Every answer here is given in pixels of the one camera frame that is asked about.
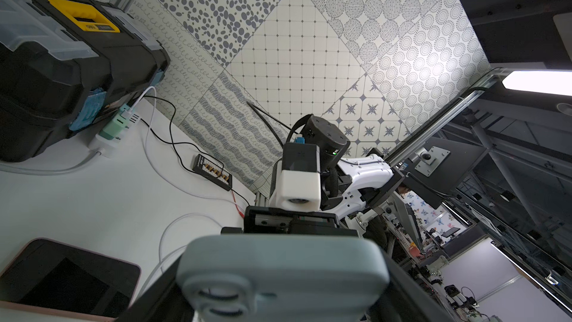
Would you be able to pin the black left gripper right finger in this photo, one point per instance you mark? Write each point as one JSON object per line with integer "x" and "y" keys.
{"x": 405, "y": 300}

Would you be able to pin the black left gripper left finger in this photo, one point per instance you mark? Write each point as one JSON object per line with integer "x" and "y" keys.
{"x": 163, "y": 301}

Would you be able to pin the grey-green case phone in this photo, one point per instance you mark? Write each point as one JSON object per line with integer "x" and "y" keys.
{"x": 260, "y": 277}

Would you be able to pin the pink case phone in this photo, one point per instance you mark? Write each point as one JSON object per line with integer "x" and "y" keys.
{"x": 52, "y": 278}

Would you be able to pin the white power strip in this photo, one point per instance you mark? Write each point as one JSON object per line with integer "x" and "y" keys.
{"x": 108, "y": 148}

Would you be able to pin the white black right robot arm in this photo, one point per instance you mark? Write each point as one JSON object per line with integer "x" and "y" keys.
{"x": 348, "y": 186}

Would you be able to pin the black yellow toolbox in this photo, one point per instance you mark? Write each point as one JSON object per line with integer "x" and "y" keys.
{"x": 67, "y": 65}

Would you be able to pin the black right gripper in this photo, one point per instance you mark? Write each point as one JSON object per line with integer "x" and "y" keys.
{"x": 269, "y": 220}

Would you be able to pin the green charger plugs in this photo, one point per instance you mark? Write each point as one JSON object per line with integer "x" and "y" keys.
{"x": 119, "y": 122}

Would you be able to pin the black terminal board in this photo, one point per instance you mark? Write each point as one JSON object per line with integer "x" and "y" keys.
{"x": 213, "y": 172}

